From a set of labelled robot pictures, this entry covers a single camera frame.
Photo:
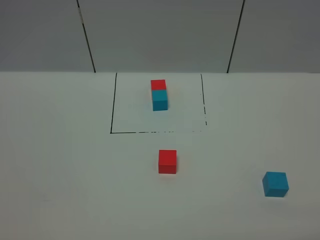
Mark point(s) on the blue template block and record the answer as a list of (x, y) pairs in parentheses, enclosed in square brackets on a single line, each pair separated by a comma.
[(159, 100)]

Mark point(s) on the red template block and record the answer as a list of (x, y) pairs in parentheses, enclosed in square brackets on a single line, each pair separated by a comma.
[(158, 84)]

